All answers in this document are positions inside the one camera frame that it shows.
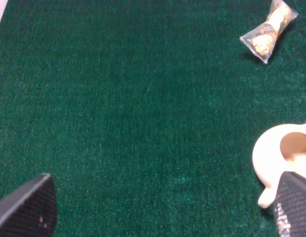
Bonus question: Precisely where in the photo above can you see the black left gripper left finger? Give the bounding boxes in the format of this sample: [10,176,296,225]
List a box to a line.
[0,173,57,237]

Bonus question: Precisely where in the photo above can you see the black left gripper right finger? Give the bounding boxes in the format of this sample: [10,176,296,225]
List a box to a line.
[273,171,306,237]

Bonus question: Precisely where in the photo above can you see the cream ceramic teapot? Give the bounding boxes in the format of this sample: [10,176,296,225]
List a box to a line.
[252,123,306,208]

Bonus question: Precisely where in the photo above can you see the green felt table cover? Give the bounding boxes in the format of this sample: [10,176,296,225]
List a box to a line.
[0,0,306,237]

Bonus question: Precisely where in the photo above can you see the clear bag of snacks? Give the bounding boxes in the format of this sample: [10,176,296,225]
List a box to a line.
[239,0,299,64]

